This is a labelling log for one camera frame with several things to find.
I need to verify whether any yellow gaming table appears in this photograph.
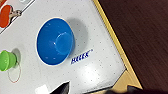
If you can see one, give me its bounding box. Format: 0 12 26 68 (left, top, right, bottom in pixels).
0 0 144 94

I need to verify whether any orange round paddle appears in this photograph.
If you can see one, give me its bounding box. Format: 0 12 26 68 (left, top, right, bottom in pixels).
0 4 24 30

